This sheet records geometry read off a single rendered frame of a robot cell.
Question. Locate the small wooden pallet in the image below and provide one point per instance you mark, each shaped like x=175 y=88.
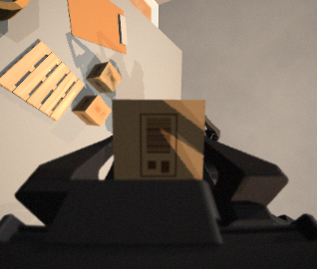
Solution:
x=52 y=107

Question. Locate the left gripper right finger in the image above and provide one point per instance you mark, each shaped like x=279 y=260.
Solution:
x=243 y=179

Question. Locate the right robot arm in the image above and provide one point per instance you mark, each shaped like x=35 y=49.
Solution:
x=213 y=173

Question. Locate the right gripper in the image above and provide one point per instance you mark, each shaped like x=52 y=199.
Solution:
x=212 y=131

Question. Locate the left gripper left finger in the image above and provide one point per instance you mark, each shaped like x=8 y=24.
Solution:
x=84 y=163

